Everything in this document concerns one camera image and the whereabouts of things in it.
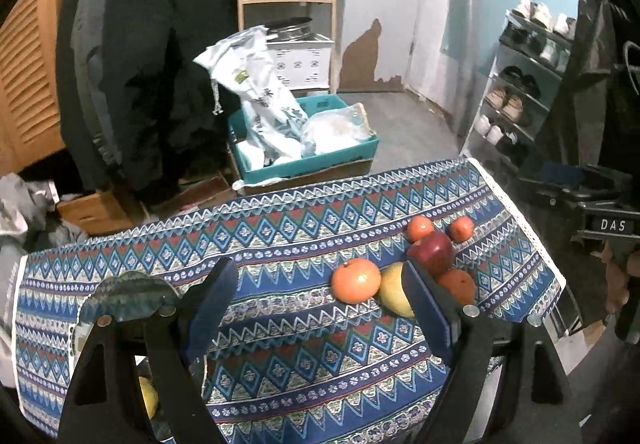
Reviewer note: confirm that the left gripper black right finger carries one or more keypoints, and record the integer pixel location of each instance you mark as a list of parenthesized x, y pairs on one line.
[(532, 403)]

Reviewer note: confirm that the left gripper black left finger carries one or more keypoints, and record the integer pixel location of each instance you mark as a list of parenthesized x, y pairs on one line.
[(104, 402)]

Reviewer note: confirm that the dark orange tangerine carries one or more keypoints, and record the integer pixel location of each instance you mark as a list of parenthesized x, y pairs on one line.
[(460, 284)]

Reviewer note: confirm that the red apple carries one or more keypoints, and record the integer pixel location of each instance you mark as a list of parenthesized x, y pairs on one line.
[(434, 252)]

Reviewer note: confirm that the large orange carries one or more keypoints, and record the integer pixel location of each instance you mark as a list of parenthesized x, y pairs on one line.
[(355, 281)]

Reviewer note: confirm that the right hand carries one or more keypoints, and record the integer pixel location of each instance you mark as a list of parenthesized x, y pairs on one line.
[(617, 294)]

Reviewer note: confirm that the yellow fruit in bowl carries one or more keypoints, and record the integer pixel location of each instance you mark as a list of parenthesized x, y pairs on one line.
[(149, 395)]

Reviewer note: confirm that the glass bowl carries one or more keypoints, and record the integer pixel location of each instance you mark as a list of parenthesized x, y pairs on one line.
[(128, 297)]

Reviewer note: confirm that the small orange tangerine right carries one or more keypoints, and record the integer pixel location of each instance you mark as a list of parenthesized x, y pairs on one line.
[(461, 229)]

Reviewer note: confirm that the small orange tangerine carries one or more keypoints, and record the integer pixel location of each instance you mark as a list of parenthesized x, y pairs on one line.
[(461, 229), (418, 227)]

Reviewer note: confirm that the yellow mango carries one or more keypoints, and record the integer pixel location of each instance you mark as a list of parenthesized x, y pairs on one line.
[(391, 293)]

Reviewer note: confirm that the white shoe rack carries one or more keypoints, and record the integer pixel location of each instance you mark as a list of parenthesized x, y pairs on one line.
[(524, 77)]

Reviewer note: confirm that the wooden crate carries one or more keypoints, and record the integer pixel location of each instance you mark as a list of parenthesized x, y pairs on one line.
[(103, 212)]

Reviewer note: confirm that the grey crumpled cloth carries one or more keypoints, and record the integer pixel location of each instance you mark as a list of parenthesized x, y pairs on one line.
[(29, 216)]

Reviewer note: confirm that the blue patterned tablecloth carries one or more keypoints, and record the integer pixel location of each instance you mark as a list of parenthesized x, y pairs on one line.
[(291, 364)]

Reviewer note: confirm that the clear plastic bag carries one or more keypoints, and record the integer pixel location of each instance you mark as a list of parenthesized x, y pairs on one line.
[(336, 129)]

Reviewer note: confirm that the wooden louvered door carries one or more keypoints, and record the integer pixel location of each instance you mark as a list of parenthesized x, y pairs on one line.
[(30, 119)]

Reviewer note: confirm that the teal cardboard box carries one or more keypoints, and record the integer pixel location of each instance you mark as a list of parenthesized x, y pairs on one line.
[(244, 152)]

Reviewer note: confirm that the white rice bag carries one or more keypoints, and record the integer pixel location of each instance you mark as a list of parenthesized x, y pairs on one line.
[(273, 117)]

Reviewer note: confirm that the white patterned storage box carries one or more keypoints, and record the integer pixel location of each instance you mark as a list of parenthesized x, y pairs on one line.
[(303, 64)]

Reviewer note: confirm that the dark pan on shelf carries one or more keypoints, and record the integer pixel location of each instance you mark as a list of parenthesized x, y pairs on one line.
[(296, 28)]

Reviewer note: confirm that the black hanging jacket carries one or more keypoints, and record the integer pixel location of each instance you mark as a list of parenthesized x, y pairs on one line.
[(137, 110)]

